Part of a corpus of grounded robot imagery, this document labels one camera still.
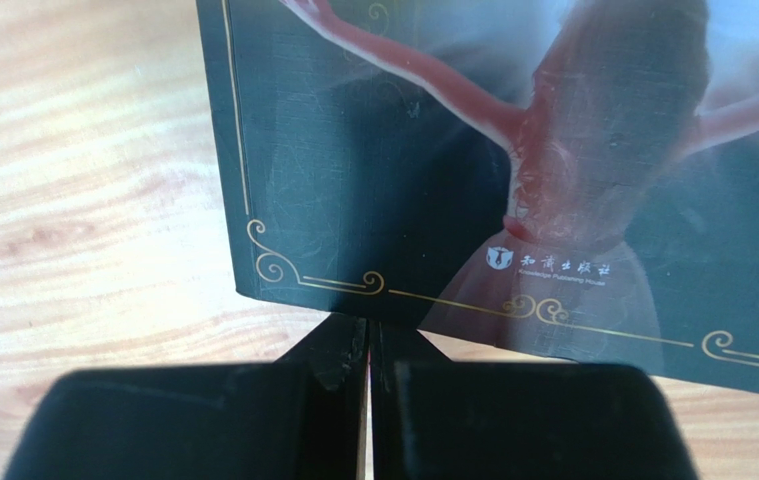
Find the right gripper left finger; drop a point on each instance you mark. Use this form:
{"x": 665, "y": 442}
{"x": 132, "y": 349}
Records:
{"x": 298, "y": 417}

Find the Three Days To See book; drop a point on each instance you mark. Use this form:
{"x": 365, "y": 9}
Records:
{"x": 576, "y": 180}

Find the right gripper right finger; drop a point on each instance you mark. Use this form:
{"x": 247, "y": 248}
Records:
{"x": 436, "y": 418}

